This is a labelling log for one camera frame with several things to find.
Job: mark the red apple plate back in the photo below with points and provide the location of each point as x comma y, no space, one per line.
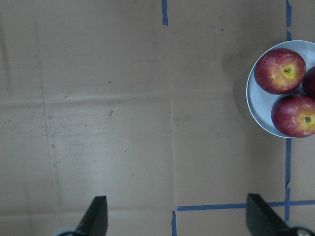
280,71

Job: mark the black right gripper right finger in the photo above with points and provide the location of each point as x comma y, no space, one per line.
261,220

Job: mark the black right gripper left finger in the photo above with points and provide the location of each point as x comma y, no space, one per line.
95,220

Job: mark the red apple plate outer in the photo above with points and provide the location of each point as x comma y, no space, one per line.
308,83

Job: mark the red apple plate front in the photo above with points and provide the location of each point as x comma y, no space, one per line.
294,115

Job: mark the red apple plate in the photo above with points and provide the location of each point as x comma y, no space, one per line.
308,83
294,115
280,71

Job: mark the light blue plate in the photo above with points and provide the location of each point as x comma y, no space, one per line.
260,102

